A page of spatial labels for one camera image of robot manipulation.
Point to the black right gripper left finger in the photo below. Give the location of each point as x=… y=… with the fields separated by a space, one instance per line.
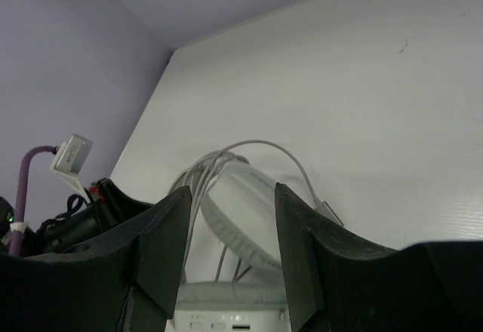
x=131 y=272

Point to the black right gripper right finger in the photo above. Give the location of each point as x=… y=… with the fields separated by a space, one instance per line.
x=300 y=231

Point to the white over-ear headphones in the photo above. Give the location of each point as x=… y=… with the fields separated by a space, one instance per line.
x=237 y=202

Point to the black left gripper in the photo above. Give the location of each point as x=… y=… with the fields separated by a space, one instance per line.
x=104 y=207

